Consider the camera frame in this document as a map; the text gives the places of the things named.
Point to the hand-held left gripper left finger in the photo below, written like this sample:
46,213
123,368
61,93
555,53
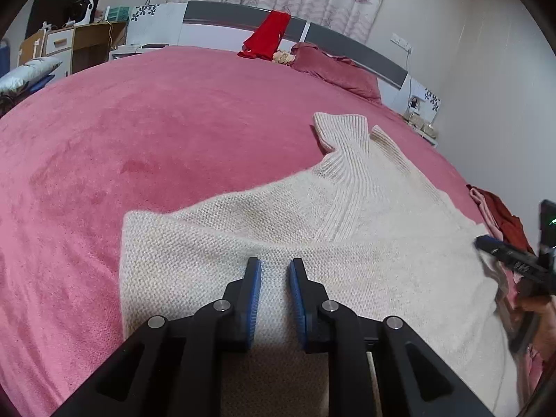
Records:
253,299

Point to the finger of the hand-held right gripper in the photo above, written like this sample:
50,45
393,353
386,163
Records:
508,256

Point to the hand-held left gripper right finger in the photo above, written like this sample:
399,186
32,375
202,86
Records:
297,308

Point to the cream knit sweater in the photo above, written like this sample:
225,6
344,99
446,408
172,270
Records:
347,226

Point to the person's right hand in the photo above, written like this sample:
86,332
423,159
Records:
546,321

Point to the rust red garment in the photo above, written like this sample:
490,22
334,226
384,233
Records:
499,213

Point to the light pink garment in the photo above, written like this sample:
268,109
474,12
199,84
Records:
535,367

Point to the wicker box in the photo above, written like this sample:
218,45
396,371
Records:
419,121

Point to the pink fleece blanket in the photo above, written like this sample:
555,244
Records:
130,160

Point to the pink pillow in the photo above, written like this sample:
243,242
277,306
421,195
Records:
339,71

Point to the beige plush toy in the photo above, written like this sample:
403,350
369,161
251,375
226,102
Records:
283,57

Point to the white low nightstand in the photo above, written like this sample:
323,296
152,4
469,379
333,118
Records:
139,48

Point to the grey white headboard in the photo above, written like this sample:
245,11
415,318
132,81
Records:
217,11

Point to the wooden desk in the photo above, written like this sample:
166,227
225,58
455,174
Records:
93,47

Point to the teal box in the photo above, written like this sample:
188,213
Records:
117,13

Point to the white blue pillow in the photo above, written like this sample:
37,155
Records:
28,71

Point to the white drawer unit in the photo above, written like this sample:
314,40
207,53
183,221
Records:
56,43

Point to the white desk fan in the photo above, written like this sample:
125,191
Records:
82,8

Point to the white wall socket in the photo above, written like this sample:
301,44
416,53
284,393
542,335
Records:
401,41

